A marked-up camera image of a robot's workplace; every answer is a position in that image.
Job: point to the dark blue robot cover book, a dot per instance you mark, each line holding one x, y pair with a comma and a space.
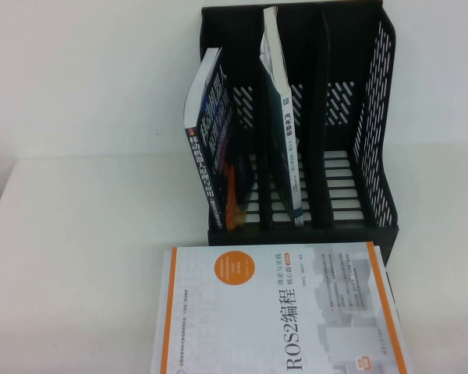
201, 163

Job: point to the teal book with white spine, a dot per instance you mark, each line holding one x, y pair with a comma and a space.
292, 156

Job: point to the white orange ROS2 book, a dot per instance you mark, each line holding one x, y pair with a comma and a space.
257, 331

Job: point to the black plastic book stand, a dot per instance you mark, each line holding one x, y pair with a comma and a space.
335, 50

